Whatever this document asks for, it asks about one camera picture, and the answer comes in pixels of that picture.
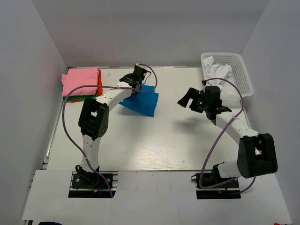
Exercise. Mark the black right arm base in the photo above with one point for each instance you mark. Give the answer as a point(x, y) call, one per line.
point(226, 191)

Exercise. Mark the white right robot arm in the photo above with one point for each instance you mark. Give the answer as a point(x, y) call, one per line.
point(256, 152)

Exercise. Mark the white plastic laundry basket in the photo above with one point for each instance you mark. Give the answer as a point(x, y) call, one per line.
point(239, 83)

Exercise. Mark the green folded t-shirt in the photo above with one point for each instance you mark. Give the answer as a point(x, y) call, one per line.
point(80, 98)

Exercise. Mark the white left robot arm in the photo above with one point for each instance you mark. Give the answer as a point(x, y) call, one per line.
point(93, 121)

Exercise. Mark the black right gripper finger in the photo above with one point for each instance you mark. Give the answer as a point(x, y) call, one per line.
point(192, 93)
point(184, 101)

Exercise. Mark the blue t-shirt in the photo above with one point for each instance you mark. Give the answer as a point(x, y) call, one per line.
point(144, 102)

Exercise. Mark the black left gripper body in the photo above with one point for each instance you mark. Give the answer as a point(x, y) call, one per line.
point(129, 78)

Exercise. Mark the pink folded t-shirt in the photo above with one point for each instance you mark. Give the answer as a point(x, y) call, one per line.
point(78, 77)

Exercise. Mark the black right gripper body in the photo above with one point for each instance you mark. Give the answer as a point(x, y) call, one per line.
point(193, 101)

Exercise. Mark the white t-shirt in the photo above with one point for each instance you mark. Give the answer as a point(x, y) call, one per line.
point(216, 70)

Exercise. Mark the orange folded t-shirt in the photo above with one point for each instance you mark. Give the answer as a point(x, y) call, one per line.
point(99, 82)

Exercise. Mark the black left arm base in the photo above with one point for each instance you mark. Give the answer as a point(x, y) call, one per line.
point(80, 187)

